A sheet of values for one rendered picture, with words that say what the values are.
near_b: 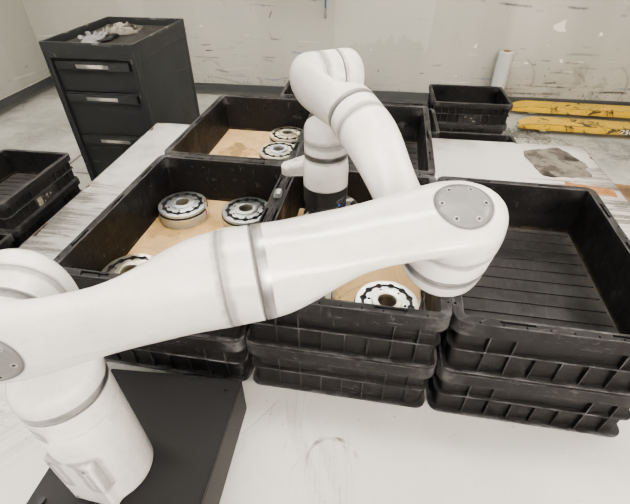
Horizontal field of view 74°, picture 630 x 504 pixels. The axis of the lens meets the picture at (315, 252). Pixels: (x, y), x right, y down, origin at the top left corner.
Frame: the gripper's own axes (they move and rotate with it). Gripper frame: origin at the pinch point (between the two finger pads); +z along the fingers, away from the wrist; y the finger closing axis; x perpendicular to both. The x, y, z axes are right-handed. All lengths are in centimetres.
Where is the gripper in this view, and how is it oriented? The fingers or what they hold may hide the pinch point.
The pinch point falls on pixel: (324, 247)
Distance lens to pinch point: 79.1
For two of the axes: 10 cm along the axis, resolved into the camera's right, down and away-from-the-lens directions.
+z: 0.0, 7.8, 6.3
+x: -5.9, -5.1, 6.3
